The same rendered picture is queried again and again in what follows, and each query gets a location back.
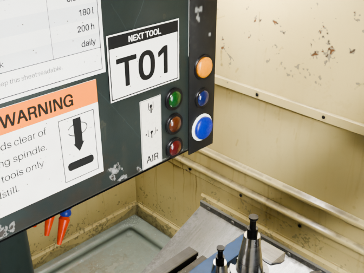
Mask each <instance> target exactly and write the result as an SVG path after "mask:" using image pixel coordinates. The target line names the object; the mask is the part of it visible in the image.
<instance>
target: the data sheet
mask: <svg viewBox="0 0 364 273"><path fill-rule="evenodd" d="M103 72H106V66H105V51H104V43H103V29H102V15H101V0H0V104H1V103H4V102H8V101H11V100H14V99H18V98H21V97H24V96H27V95H31V94H34V93H38V92H41V91H44V90H47V89H50V88H54V87H57V86H60V85H64V84H66V83H70V82H73V81H77V80H80V79H84V78H86V77H90V76H93V75H96V74H100V73H103Z"/></svg>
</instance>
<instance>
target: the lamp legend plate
mask: <svg viewBox="0 0 364 273"><path fill-rule="evenodd" d="M140 125H141V150H142V170H145V169H147V168H149V167H151V166H153V165H155V164H157V163H159V162H161V161H162V140H161V95H157V96H155V97H152V98H150V99H147V100H144V101H141V102H140Z"/></svg>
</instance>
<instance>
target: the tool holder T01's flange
mask: <svg viewBox="0 0 364 273"><path fill-rule="evenodd" d="M230 273H238V272H237V271H236V265H233V264H230ZM263 273H269V268H268V266H267V264H266V263H265V262H264V261H263Z"/></svg>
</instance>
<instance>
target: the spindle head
mask: <svg viewBox="0 0 364 273"><path fill-rule="evenodd" d="M101 15H102V29H103V43H104V51H105V66H106V72H103V73H100V74H96V75H93V76H90V77H86V78H84V79H80V80H77V81H73V82H70V83H66V84H63V85H60V86H57V87H54V88H50V89H47V90H44V91H41V92H38V93H34V94H31V95H27V96H24V97H21V98H18V99H14V100H11V101H8V102H4V103H1V104H0V108H3V107H6V106H10V105H13V104H16V103H19V102H22V101H26V100H29V99H33V98H36V97H38V96H42V95H45V94H49V93H52V92H55V91H58V90H61V89H64V88H68V87H71V86H74V85H78V84H80V83H84V82H87V81H90V80H93V79H96V88H97V101H98V109H99V121H100V134H101V147H102V159H103V172H100V173H98V174H96V175H94V176H92V177H89V178H87V179H85V180H83V181H81V182H79V183H76V184H74V185H72V186H70V187H68V188H65V189H63V190H61V191H59V192H56V193H54V194H52V195H50V196H48V197H46V198H43V199H41V200H39V201H37V202H35V203H32V204H30V205H28V206H26V207H24V208H22V209H19V210H17V211H15V212H13V213H11V214H9V215H6V216H4V217H2V218H0V243H1V242H3V241H5V240H7V239H9V238H11V237H13V236H15V235H17V234H19V233H21V232H23V231H25V230H27V229H29V228H31V227H34V226H36V225H38V224H40V223H42V222H44V221H46V220H48V219H50V218H52V217H54V216H56V215H58V214H60V213H62V212H64V211H67V210H69V209H71V208H72V207H74V206H76V205H79V204H81V203H83V202H85V201H86V200H89V199H91V198H93V197H95V196H97V195H99V194H101V193H103V192H105V191H107V190H109V189H111V188H113V187H116V186H118V185H120V184H122V183H124V182H126V181H128V180H130V179H132V178H134V177H136V176H138V175H140V174H142V173H144V172H146V171H148V170H150V169H152V168H154V167H156V166H158V165H160V164H162V163H164V162H166V161H168V160H171V159H172V158H169V157H168V156H167V155H166V146H167V144H168V142H169V141H170V140H171V139H172V138H174V137H179V138H181V140H182V141H183V148H182V150H181V152H180V154H179V155H181V154H183V153H185V152H187V151H188V130H189V0H101ZM176 18H179V79H178V80H175V81H172V82H169V83H167V84H164V85H161V86H159V87H155V88H153V89H150V90H147V91H144V92H142V93H139V94H136V95H133V96H130V97H127V98H125V99H122V100H119V101H116V102H113V103H110V98H109V83H108V68H107V53H106V39H105V36H108V35H112V34H116V33H120V32H123V31H127V30H132V29H136V28H140V27H144V26H147V25H151V24H156V23H160V22H164V21H169V20H173V19H176ZM172 88H179V89H181V91H182V93H183V100H182V103H181V105H180V106H179V107H178V108H177V109H176V110H169V109H167V108H166V106H165V97H166V95H167V93H168V92H169V91H170V90H171V89H172ZM157 95H161V140H162V161H161V162H159V163H157V164H155V165H153V166H151V167H149V168H147V169H145V170H142V150H141V125H140V102H141V101H144V100H147V99H150V98H152V97H155V96H157ZM173 113H179V114H180V115H181V116H182V117H183V125H182V127H181V129H180V131H179V132H178V133H177V134H175V135H170V134H168V133H167V132H166V129H165V125H166V121H167V119H168V117H169V116H170V115H172V114H173Z"/></svg>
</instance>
